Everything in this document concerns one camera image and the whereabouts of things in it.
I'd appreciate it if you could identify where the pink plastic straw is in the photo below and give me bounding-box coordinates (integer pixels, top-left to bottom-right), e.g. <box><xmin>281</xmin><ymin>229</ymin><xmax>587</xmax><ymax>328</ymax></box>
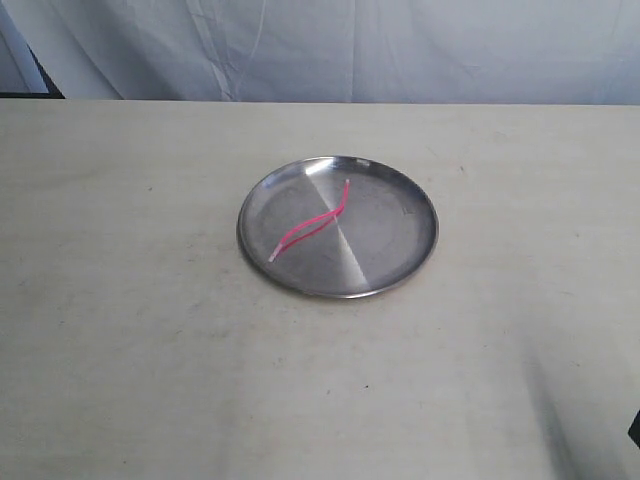
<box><xmin>268</xmin><ymin>179</ymin><xmax>351</xmax><ymax>263</ymax></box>

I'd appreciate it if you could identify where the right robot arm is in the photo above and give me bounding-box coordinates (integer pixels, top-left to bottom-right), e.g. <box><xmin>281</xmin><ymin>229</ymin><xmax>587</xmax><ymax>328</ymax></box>
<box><xmin>627</xmin><ymin>411</ymin><xmax>640</xmax><ymax>448</ymax></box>

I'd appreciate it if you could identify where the round stainless steel plate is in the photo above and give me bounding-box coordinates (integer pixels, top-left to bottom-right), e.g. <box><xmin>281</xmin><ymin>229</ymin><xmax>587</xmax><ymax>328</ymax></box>
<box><xmin>236</xmin><ymin>156</ymin><xmax>439</xmax><ymax>299</ymax></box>

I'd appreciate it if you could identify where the white backdrop cloth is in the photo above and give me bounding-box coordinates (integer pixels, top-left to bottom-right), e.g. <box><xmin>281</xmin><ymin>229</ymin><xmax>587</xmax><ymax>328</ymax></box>
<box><xmin>1</xmin><ymin>1</ymin><xmax>639</xmax><ymax>105</ymax></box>

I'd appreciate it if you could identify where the dark frame behind table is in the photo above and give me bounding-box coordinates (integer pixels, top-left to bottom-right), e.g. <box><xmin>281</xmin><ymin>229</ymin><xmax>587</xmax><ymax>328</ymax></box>
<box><xmin>1</xmin><ymin>49</ymin><xmax>65</xmax><ymax>100</ymax></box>

